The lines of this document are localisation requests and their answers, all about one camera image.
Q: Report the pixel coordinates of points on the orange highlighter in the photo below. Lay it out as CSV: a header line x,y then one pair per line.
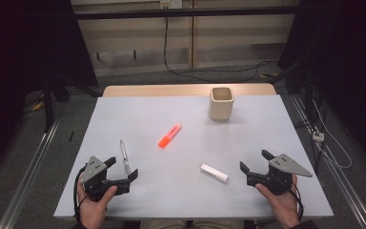
x,y
169,136

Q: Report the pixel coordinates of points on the person's right hand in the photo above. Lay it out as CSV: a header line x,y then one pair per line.
x,y
282,206

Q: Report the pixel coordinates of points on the black curtain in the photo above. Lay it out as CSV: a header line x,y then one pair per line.
x,y
346,63
19,63

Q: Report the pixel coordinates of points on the beige square cup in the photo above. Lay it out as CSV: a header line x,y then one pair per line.
x,y
221,109

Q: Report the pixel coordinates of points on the translucent pen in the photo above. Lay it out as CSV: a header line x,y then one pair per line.
x,y
125,158

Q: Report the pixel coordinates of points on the metal floor rail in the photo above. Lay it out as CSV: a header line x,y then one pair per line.
x,y
346,191
28,178

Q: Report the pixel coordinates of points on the person's left hand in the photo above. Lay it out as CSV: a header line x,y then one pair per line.
x,y
93,211

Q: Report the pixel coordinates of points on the yellow floor tape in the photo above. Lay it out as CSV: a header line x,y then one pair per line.
x,y
268,75
38,106

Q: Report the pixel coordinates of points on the white wall socket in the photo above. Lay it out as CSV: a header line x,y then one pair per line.
x,y
171,4

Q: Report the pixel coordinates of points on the beige wooden cabinet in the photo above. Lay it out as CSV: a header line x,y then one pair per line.
x,y
235,35

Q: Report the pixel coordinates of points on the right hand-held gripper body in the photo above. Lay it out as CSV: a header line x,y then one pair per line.
x,y
286,165

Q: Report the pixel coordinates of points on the black metal stand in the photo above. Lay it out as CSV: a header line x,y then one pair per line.
x,y
308,92
48,108

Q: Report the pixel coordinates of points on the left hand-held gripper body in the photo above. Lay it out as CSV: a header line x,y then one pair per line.
x,y
92,170

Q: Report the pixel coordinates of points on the black horizontal bar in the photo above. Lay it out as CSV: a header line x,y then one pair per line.
x,y
184,12

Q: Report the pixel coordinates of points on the white power strip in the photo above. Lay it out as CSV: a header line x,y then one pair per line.
x,y
318,136

